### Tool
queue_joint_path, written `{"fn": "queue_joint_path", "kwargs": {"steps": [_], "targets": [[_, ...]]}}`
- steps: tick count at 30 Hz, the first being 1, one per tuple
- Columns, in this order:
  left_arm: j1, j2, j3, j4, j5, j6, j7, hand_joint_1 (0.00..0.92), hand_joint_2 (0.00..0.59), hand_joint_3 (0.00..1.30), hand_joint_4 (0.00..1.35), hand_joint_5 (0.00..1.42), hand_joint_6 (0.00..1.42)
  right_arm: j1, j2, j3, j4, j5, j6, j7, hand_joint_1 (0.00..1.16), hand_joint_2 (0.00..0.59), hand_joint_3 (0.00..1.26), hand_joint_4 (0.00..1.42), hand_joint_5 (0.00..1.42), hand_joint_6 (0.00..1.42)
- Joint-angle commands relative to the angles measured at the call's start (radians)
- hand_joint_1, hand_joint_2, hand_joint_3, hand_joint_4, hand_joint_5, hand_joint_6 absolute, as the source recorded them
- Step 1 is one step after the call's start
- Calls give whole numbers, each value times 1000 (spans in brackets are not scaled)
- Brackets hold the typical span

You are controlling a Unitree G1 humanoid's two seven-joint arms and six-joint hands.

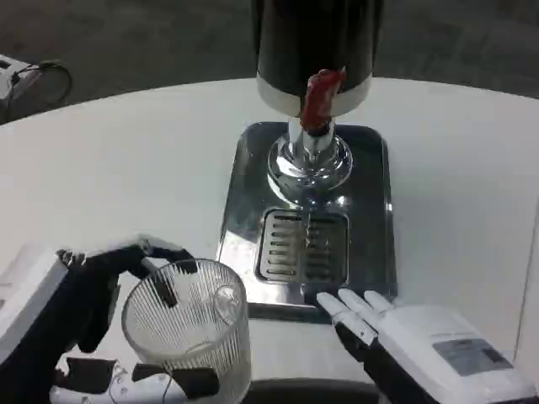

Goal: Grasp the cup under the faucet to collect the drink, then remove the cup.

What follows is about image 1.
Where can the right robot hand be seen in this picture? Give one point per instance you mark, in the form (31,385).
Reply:
(421,336)

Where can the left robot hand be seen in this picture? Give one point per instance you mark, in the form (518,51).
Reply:
(90,286)

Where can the clear ribbed glass cup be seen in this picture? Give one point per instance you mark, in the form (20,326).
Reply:
(191,332)

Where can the steel drip tray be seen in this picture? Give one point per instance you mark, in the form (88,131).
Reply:
(307,227)

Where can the black drink dispenser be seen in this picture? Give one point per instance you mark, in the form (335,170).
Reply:
(313,76)

